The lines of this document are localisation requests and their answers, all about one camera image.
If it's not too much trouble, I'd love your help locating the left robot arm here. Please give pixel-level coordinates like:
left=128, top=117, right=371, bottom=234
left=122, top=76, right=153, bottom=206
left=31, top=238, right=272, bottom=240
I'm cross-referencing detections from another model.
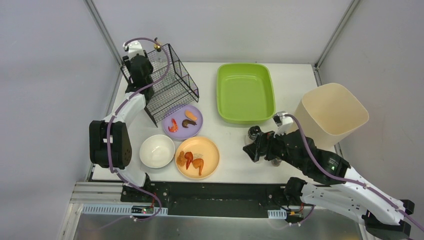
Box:
left=89, top=53, right=154, bottom=187

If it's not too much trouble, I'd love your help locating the white floral bowl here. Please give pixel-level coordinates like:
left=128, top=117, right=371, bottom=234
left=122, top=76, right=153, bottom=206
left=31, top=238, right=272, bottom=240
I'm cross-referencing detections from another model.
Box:
left=139, top=134, right=176, bottom=169

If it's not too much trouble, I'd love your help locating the red toy chicken wing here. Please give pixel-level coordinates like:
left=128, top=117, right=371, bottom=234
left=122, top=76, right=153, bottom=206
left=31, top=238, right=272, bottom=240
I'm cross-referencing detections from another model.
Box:
left=184, top=151, right=194, bottom=169

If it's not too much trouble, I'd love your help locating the black-lid spice jar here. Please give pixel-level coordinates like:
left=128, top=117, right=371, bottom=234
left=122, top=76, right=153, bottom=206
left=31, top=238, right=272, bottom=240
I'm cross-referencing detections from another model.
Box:
left=244, top=125, right=262, bottom=145

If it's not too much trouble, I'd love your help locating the purple plate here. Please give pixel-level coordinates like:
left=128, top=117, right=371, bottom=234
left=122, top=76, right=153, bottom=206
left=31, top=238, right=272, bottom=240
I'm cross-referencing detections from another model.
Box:
left=161, top=104, right=204, bottom=140

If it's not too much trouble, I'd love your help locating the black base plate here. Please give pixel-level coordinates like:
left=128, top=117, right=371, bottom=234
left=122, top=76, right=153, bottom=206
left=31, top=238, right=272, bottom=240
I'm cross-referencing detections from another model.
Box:
left=120, top=181, right=311, bottom=220

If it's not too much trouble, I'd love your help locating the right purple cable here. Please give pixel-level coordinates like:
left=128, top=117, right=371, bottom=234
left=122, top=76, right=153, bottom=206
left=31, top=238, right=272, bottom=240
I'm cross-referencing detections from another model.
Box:
left=268, top=113, right=424, bottom=233

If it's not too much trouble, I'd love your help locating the orange toy bread piece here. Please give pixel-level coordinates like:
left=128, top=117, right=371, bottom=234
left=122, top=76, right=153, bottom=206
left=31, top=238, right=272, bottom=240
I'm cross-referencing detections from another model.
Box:
left=184, top=110, right=198, bottom=122

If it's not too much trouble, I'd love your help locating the green plastic tub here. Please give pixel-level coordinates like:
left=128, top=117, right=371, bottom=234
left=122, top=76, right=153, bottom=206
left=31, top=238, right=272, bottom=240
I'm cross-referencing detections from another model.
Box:
left=216, top=63, right=276, bottom=125

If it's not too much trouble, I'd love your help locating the black pepper grinder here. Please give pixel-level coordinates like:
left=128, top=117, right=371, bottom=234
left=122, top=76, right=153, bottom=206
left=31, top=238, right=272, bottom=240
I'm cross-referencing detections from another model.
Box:
left=271, top=158, right=282, bottom=167

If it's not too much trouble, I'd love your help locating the fried toy nugget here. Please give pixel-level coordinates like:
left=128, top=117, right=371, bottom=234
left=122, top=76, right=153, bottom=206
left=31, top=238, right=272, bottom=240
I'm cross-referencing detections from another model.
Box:
left=176, top=151, right=187, bottom=167

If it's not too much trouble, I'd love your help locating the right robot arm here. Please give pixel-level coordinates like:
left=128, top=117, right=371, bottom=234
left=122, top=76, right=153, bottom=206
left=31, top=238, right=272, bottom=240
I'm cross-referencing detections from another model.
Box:
left=242, top=126, right=415, bottom=240

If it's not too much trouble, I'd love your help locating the black wire rack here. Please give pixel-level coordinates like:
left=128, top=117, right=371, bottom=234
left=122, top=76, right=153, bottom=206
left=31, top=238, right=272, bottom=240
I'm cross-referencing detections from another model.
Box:
left=121, top=48, right=199, bottom=124

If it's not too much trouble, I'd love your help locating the beige waste bin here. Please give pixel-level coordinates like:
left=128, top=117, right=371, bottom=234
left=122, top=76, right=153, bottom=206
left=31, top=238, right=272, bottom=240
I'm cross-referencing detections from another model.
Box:
left=294, top=83, right=369, bottom=150

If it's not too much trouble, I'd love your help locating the orange plate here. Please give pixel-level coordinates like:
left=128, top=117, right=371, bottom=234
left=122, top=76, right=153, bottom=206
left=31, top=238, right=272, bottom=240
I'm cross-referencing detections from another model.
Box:
left=174, top=136, right=220, bottom=180

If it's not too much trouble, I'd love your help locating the orange toy drumstick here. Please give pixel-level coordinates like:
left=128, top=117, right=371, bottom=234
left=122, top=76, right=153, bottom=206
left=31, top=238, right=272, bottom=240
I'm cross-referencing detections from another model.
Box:
left=192, top=158, right=204, bottom=176

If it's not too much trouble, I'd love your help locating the toy shrimp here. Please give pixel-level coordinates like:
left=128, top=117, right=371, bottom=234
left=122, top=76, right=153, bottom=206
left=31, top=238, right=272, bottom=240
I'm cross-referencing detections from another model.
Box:
left=168, top=118, right=179, bottom=133

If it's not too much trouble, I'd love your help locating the gold-top glass oil bottle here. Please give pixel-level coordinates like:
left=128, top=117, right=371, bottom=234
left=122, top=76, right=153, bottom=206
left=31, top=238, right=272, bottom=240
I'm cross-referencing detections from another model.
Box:
left=152, top=37, right=176, bottom=84

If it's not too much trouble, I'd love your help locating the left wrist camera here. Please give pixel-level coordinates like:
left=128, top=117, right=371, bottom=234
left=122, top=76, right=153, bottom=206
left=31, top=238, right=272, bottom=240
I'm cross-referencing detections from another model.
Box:
left=122, top=40, right=147, bottom=60

